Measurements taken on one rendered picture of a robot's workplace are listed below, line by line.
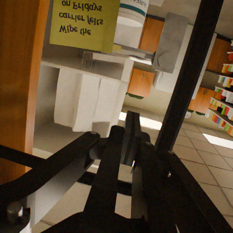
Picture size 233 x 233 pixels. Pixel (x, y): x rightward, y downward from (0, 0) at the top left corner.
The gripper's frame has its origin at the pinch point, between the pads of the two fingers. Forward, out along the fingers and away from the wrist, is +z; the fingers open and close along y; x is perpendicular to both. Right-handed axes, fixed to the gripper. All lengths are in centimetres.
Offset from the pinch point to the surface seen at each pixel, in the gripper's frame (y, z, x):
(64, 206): -31, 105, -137
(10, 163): -20.4, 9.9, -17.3
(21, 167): -17.8, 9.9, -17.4
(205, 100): 228, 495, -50
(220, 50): 213, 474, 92
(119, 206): 23, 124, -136
